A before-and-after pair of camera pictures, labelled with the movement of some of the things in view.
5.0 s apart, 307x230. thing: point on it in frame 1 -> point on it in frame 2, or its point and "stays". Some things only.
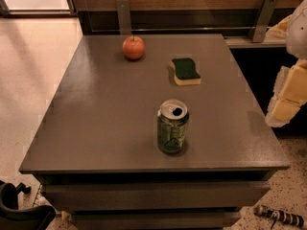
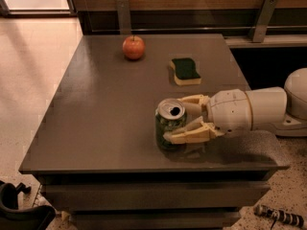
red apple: [133, 47] stays
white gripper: [297, 33] -> [227, 109]
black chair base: [12, 218] stays
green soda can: [173, 122] stays
